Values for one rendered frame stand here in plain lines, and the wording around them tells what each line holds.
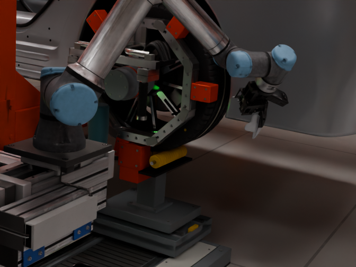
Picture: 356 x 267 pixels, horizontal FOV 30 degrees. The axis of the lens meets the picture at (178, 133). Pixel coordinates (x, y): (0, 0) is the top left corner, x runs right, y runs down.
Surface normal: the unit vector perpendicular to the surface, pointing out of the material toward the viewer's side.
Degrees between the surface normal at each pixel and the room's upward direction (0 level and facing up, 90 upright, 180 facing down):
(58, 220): 90
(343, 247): 0
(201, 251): 0
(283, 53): 43
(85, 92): 97
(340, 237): 0
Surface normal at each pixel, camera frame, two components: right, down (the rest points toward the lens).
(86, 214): 0.88, 0.18
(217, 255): 0.07, -0.96
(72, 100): 0.28, 0.37
